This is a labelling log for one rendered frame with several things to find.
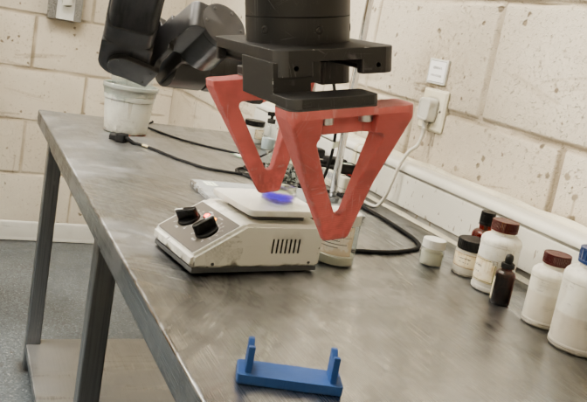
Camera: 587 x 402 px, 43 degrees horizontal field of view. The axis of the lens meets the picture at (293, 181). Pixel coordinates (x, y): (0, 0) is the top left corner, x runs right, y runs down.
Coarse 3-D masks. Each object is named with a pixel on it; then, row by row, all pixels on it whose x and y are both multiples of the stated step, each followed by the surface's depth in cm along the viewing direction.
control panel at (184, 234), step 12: (204, 204) 106; (216, 216) 102; (168, 228) 103; (180, 228) 102; (192, 228) 101; (228, 228) 98; (180, 240) 99; (192, 240) 98; (204, 240) 97; (192, 252) 95
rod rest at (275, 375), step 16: (336, 352) 71; (240, 368) 70; (256, 368) 70; (272, 368) 71; (288, 368) 72; (304, 368) 72; (336, 368) 70; (256, 384) 69; (272, 384) 69; (288, 384) 69; (304, 384) 69; (320, 384) 69; (336, 384) 70
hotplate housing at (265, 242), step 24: (240, 216) 101; (168, 240) 101; (216, 240) 96; (240, 240) 98; (264, 240) 100; (288, 240) 102; (312, 240) 104; (192, 264) 95; (216, 264) 97; (240, 264) 99; (264, 264) 101; (288, 264) 103; (312, 264) 106
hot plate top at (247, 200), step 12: (216, 192) 106; (228, 192) 106; (240, 192) 107; (252, 192) 109; (240, 204) 100; (252, 204) 101; (264, 204) 102; (300, 204) 106; (264, 216) 99; (276, 216) 100; (288, 216) 101; (300, 216) 102
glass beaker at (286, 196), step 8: (272, 152) 105; (288, 168) 102; (288, 176) 102; (296, 176) 103; (288, 184) 102; (296, 184) 103; (272, 192) 102; (280, 192) 102; (288, 192) 103; (296, 192) 104; (264, 200) 103; (272, 200) 103; (280, 200) 102; (288, 200) 103
